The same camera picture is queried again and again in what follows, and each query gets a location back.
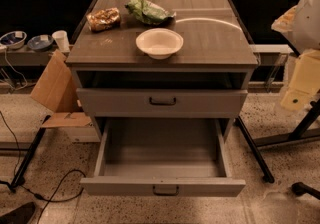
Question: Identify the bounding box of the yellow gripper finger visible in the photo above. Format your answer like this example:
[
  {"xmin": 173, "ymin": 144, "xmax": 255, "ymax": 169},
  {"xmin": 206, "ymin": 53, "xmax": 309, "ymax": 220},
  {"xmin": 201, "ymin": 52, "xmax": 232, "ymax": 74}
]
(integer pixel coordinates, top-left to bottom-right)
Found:
[{"xmin": 280, "ymin": 50, "xmax": 320, "ymax": 111}]

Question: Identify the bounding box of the green jalapeno chip bag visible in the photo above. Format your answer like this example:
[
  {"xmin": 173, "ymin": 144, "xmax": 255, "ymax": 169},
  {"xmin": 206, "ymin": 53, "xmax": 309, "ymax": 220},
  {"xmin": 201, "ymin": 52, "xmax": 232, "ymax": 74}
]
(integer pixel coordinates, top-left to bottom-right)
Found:
[{"xmin": 125, "ymin": 0, "xmax": 176, "ymax": 26}]

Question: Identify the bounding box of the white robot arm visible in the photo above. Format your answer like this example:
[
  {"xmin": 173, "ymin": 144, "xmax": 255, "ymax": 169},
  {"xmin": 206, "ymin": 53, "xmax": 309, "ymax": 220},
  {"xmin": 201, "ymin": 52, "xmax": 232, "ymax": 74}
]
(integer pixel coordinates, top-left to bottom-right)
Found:
[{"xmin": 271, "ymin": 0, "xmax": 320, "ymax": 111}]

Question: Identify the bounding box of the grey drawer cabinet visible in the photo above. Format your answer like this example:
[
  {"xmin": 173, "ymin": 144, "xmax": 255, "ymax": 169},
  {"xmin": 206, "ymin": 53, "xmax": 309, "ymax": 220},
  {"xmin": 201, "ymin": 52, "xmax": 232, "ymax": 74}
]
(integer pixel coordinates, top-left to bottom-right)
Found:
[{"xmin": 67, "ymin": 0, "xmax": 257, "ymax": 133}]

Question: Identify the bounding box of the open lower grey drawer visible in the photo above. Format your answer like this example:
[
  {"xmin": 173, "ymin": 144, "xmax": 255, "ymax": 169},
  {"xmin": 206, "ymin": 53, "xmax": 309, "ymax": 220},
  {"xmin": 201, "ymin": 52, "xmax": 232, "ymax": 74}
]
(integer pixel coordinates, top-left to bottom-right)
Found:
[{"xmin": 81, "ymin": 118, "xmax": 245, "ymax": 197}]

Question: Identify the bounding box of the closed upper grey drawer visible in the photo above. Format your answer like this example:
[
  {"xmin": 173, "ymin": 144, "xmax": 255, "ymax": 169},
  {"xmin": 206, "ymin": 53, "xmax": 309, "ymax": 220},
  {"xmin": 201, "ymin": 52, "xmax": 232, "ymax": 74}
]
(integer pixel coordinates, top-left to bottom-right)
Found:
[{"xmin": 77, "ymin": 88, "xmax": 247, "ymax": 118}]

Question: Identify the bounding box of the brown gold snack bag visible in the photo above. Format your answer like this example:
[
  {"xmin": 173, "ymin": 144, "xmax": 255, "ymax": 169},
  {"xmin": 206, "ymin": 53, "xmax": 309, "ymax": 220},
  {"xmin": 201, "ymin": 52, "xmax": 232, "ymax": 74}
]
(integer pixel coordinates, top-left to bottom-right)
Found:
[{"xmin": 86, "ymin": 8, "xmax": 121, "ymax": 32}]

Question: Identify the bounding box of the black table leg right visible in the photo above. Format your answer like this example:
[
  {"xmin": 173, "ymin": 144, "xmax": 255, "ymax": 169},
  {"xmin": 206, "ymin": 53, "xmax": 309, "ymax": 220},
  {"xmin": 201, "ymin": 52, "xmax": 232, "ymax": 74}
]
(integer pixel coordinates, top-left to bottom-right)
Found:
[{"xmin": 235, "ymin": 117, "xmax": 275, "ymax": 183}]

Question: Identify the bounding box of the black table leg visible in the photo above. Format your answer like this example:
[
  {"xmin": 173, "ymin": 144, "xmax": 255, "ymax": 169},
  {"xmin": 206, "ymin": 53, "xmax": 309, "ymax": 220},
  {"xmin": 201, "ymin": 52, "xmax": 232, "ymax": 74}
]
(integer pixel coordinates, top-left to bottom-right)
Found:
[
  {"xmin": 10, "ymin": 127, "xmax": 46, "ymax": 190},
  {"xmin": 235, "ymin": 117, "xmax": 275, "ymax": 183}
]

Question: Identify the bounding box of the black caster foot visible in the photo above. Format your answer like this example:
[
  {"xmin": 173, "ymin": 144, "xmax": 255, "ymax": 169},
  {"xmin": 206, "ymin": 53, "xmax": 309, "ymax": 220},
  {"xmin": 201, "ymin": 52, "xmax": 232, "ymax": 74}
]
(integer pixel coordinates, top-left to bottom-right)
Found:
[{"xmin": 291, "ymin": 182, "xmax": 320, "ymax": 200}]

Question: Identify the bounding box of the white paper bowl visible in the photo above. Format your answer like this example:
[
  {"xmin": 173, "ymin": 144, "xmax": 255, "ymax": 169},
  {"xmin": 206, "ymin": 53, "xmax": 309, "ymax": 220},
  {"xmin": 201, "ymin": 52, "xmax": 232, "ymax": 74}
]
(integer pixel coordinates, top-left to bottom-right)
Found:
[{"xmin": 136, "ymin": 28, "xmax": 184, "ymax": 60}]

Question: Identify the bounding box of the white paper cup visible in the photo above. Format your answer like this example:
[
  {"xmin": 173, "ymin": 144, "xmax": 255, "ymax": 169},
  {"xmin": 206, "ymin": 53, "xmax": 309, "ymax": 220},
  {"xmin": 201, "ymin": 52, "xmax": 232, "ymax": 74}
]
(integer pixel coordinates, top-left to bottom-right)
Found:
[{"xmin": 52, "ymin": 30, "xmax": 70, "ymax": 53}]

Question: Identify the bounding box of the brown cardboard box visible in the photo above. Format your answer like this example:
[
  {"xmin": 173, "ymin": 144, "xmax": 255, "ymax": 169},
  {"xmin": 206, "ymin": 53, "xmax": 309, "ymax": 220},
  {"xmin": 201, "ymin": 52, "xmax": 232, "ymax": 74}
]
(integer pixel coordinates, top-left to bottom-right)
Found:
[{"xmin": 31, "ymin": 50, "xmax": 91, "ymax": 128}]

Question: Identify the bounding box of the blue bowl right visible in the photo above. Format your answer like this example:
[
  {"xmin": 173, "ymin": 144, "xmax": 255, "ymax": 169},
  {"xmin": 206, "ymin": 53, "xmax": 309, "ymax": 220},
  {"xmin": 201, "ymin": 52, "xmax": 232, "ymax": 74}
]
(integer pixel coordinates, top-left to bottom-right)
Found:
[{"xmin": 27, "ymin": 35, "xmax": 53, "ymax": 52}]

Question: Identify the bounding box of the blue bowl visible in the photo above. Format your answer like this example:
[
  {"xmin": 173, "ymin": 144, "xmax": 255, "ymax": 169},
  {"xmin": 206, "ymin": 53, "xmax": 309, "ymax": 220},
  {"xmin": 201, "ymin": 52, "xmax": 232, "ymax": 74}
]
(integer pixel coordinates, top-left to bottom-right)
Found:
[
  {"xmin": 27, "ymin": 35, "xmax": 53, "ymax": 52},
  {"xmin": 0, "ymin": 31, "xmax": 27, "ymax": 50}
]

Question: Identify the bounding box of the grey side shelf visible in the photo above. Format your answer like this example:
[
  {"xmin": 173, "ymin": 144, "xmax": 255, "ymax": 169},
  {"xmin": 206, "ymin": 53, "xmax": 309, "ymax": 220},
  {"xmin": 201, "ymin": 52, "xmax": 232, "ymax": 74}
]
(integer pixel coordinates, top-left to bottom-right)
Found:
[{"xmin": 0, "ymin": 46, "xmax": 58, "ymax": 67}]

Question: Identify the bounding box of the blue bowl left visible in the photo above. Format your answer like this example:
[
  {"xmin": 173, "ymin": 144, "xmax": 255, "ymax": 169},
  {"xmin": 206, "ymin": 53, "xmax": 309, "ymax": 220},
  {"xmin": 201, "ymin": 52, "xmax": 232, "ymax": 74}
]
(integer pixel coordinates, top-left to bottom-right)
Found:
[{"xmin": 0, "ymin": 31, "xmax": 27, "ymax": 50}]

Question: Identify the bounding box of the black table leg left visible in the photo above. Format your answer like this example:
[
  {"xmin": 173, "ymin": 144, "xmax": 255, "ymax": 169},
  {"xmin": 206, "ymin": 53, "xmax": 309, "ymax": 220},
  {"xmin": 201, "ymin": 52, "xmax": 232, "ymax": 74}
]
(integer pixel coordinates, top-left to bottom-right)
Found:
[{"xmin": 10, "ymin": 127, "xmax": 46, "ymax": 190}]

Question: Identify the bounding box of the dark object floor corner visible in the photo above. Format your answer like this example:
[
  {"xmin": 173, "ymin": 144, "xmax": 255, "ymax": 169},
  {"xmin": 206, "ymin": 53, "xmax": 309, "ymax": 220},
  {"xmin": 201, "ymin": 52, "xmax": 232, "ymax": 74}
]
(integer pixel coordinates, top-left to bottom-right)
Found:
[{"xmin": 0, "ymin": 202, "xmax": 36, "ymax": 224}]

